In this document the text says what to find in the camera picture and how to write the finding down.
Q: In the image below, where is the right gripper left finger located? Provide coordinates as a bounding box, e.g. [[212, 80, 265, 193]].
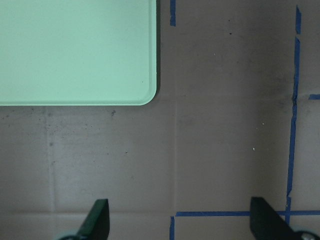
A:
[[75, 198, 110, 240]]

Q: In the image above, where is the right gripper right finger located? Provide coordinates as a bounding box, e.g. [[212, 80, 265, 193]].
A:
[[249, 197, 300, 240]]

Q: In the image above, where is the light green tray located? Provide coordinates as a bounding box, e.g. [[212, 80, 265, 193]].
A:
[[0, 0, 158, 106]]

